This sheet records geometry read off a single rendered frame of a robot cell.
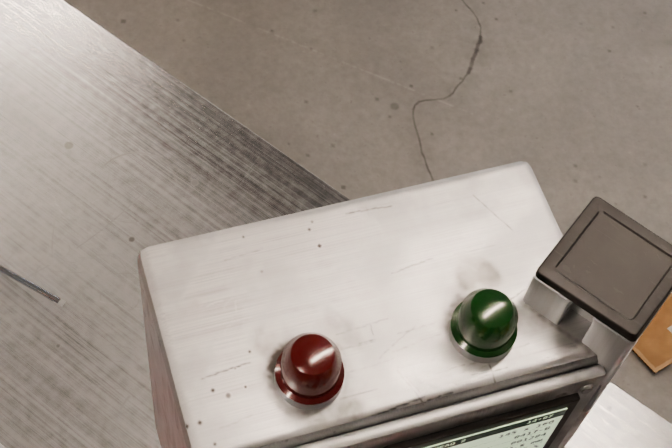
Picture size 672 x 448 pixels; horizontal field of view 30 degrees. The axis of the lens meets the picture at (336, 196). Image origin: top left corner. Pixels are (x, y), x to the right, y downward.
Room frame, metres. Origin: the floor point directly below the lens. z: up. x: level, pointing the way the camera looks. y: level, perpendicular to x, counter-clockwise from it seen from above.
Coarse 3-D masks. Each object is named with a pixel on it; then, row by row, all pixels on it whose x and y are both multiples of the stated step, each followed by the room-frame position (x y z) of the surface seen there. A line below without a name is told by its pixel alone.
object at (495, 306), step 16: (464, 304) 0.22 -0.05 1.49; (480, 304) 0.22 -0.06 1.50; (496, 304) 0.22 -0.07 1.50; (512, 304) 0.22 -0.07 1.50; (464, 320) 0.21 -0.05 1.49; (480, 320) 0.21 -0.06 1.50; (496, 320) 0.21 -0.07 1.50; (512, 320) 0.21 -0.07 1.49; (464, 336) 0.21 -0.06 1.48; (480, 336) 0.21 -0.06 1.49; (496, 336) 0.21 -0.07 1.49; (512, 336) 0.22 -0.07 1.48; (464, 352) 0.21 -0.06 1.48; (480, 352) 0.21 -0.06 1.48; (496, 352) 0.21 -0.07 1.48
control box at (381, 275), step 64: (384, 192) 0.27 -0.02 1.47; (448, 192) 0.28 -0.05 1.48; (512, 192) 0.28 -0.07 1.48; (192, 256) 0.23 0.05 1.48; (256, 256) 0.23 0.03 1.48; (320, 256) 0.24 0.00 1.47; (384, 256) 0.24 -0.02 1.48; (448, 256) 0.25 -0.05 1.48; (512, 256) 0.25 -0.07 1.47; (192, 320) 0.20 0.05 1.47; (256, 320) 0.21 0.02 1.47; (320, 320) 0.21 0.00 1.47; (384, 320) 0.22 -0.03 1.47; (448, 320) 0.22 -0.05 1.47; (576, 320) 0.23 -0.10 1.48; (192, 384) 0.18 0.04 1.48; (256, 384) 0.18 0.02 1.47; (384, 384) 0.19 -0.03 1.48; (448, 384) 0.19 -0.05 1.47; (512, 384) 0.20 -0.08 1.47; (576, 384) 0.21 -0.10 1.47
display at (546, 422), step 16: (560, 400) 0.20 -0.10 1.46; (576, 400) 0.20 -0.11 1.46; (496, 416) 0.19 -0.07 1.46; (512, 416) 0.19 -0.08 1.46; (528, 416) 0.19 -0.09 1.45; (544, 416) 0.20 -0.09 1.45; (560, 416) 0.20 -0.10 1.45; (448, 432) 0.18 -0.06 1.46; (464, 432) 0.18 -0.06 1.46; (480, 432) 0.19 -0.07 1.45; (496, 432) 0.19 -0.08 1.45; (512, 432) 0.19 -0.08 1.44; (528, 432) 0.20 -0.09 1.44; (544, 432) 0.20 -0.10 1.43
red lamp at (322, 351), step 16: (304, 336) 0.19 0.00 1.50; (320, 336) 0.20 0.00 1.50; (288, 352) 0.19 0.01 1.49; (304, 352) 0.19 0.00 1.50; (320, 352) 0.19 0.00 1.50; (336, 352) 0.19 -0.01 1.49; (288, 368) 0.18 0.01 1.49; (304, 368) 0.18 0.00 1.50; (320, 368) 0.18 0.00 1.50; (336, 368) 0.19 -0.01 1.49; (288, 384) 0.18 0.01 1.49; (304, 384) 0.18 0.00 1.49; (320, 384) 0.18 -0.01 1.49; (336, 384) 0.18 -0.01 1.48; (288, 400) 0.18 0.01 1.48; (304, 400) 0.18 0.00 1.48; (320, 400) 0.18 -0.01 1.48
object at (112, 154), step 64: (0, 0) 0.85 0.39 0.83; (64, 0) 0.86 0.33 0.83; (0, 64) 0.76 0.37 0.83; (64, 64) 0.77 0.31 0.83; (128, 64) 0.79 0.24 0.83; (0, 128) 0.68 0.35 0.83; (64, 128) 0.69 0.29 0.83; (128, 128) 0.71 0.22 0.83; (192, 128) 0.72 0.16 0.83; (0, 192) 0.61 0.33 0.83; (64, 192) 0.62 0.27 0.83; (128, 192) 0.63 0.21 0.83; (192, 192) 0.64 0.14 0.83; (256, 192) 0.66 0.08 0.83; (320, 192) 0.67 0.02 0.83; (0, 256) 0.54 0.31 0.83; (64, 256) 0.55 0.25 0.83; (128, 256) 0.56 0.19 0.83; (0, 320) 0.47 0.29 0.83; (64, 320) 0.48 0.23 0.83; (128, 320) 0.49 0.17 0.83; (0, 384) 0.41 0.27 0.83; (64, 384) 0.42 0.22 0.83; (128, 384) 0.43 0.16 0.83
